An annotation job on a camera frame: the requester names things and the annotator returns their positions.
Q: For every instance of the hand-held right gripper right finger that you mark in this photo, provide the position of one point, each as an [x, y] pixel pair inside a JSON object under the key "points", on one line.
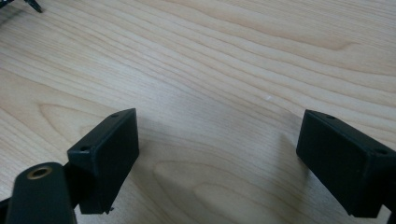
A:
{"points": [[345, 161]]}

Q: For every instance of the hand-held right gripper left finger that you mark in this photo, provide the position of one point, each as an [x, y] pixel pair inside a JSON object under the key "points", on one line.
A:
{"points": [[106, 161]]}

